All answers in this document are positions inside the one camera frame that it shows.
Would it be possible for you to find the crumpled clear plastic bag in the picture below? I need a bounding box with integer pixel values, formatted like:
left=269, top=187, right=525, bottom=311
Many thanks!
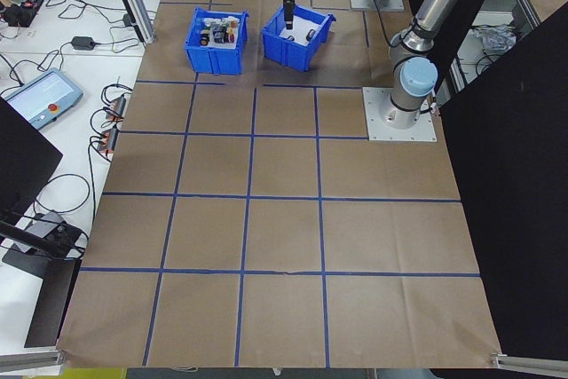
left=469, top=26, right=518, bottom=59

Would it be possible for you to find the black flat base plate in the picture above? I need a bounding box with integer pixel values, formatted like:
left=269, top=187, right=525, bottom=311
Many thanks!
left=0, top=245, right=83, bottom=349

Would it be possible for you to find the black red electronic device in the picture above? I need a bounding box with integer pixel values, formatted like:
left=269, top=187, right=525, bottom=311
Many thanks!
left=4, top=0, right=44, bottom=28

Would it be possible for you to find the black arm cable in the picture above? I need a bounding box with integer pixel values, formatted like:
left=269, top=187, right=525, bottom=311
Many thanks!
left=341, top=0, right=427, bottom=50

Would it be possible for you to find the aluminium profile rail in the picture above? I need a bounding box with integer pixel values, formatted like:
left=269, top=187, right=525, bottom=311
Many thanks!
left=490, top=351, right=568, bottom=371
left=0, top=349, right=67, bottom=375

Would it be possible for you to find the black monitor panel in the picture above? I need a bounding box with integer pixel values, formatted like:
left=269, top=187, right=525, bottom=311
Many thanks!
left=0, top=97, right=64, bottom=225

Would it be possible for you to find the black fabric frame cover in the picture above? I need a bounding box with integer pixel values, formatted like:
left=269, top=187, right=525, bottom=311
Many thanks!
left=404, top=0, right=568, bottom=358

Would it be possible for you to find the teal robot teach pendant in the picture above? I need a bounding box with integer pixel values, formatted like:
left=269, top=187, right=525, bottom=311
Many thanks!
left=0, top=67, right=85, bottom=130

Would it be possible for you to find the blue plastic capacitor bin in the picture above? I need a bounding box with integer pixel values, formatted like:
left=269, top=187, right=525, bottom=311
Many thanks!
left=260, top=4, right=335, bottom=74

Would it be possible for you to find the metal bar frame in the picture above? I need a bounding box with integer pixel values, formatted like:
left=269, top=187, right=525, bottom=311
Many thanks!
left=447, top=0, right=543, bottom=87

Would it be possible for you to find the blue plastic switch bin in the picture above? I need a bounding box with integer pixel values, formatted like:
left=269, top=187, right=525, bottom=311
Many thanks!
left=184, top=6, right=250, bottom=77

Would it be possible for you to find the black USB hub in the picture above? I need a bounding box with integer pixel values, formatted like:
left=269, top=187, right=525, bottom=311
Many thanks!
left=102, top=93, right=130, bottom=122
left=91, top=126, right=121, bottom=159

